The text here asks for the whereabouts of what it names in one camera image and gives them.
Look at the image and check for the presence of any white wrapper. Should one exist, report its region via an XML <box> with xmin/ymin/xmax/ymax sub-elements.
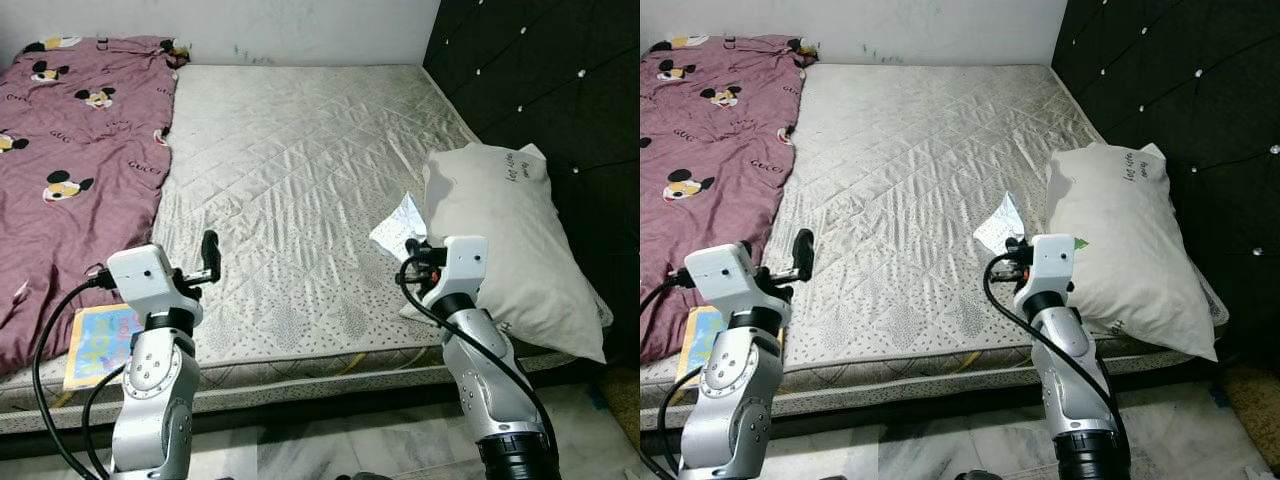
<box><xmin>974</xmin><ymin>192</ymin><xmax>1026</xmax><ymax>253</ymax></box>
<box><xmin>370</xmin><ymin>195</ymin><xmax>426</xmax><ymax>263</ymax></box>

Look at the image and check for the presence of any colourful children's book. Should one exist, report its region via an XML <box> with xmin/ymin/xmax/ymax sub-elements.
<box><xmin>675</xmin><ymin>305</ymin><xmax>736</xmax><ymax>386</ymax></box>
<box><xmin>63</xmin><ymin>305</ymin><xmax>146</xmax><ymax>391</ymax></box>

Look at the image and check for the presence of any pink Mickey Mouse blanket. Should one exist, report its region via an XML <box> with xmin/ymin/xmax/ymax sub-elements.
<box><xmin>640</xmin><ymin>35</ymin><xmax>821</xmax><ymax>366</ymax></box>
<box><xmin>0</xmin><ymin>35</ymin><xmax>191</xmax><ymax>376</ymax></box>

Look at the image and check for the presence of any white quilted mattress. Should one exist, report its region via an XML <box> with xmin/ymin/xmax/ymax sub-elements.
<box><xmin>640</xmin><ymin>63</ymin><xmax>1229</xmax><ymax>416</ymax></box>
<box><xmin>0</xmin><ymin>65</ymin><xmax>613</xmax><ymax>436</ymax></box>

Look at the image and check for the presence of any brown floor mat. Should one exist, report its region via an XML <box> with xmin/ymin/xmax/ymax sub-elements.
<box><xmin>1215</xmin><ymin>355</ymin><xmax>1280</xmax><ymax>476</ymax></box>
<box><xmin>598</xmin><ymin>362</ymin><xmax>641</xmax><ymax>446</ymax></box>

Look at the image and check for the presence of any dark tufted headboard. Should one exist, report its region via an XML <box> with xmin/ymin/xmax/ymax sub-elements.
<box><xmin>423</xmin><ymin>0</ymin><xmax>641</xmax><ymax>341</ymax></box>
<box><xmin>1050</xmin><ymin>0</ymin><xmax>1280</xmax><ymax>351</ymax></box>

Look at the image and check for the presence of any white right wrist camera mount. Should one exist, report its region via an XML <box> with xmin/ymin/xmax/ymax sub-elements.
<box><xmin>1015</xmin><ymin>234</ymin><xmax>1078</xmax><ymax>306</ymax></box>
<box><xmin>425</xmin><ymin>236</ymin><xmax>489</xmax><ymax>311</ymax></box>

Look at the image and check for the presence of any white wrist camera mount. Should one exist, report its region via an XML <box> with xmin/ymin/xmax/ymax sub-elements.
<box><xmin>685</xmin><ymin>243</ymin><xmax>791</xmax><ymax>326</ymax></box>
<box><xmin>425</xmin><ymin>236</ymin><xmax>489</xmax><ymax>311</ymax></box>
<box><xmin>107</xmin><ymin>244</ymin><xmax>201</xmax><ymax>319</ymax></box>
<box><xmin>1015</xmin><ymin>234</ymin><xmax>1078</xmax><ymax>306</ymax></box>

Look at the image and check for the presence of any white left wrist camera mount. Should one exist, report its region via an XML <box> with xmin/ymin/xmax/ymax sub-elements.
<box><xmin>107</xmin><ymin>244</ymin><xmax>201</xmax><ymax>319</ymax></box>
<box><xmin>685</xmin><ymin>243</ymin><xmax>791</xmax><ymax>326</ymax></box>

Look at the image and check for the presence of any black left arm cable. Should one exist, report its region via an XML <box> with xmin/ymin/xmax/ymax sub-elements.
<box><xmin>33</xmin><ymin>265</ymin><xmax>116</xmax><ymax>480</ymax></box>
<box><xmin>655</xmin><ymin>365</ymin><xmax>716</xmax><ymax>480</ymax></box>
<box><xmin>640</xmin><ymin>268</ymin><xmax>701</xmax><ymax>326</ymax></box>
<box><xmin>83</xmin><ymin>360</ymin><xmax>136</xmax><ymax>480</ymax></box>

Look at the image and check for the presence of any black bed frame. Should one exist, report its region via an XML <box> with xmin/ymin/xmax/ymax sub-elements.
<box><xmin>640</xmin><ymin>360</ymin><xmax>1231</xmax><ymax>451</ymax></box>
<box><xmin>0</xmin><ymin>365</ymin><xmax>641</xmax><ymax>461</ymax></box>

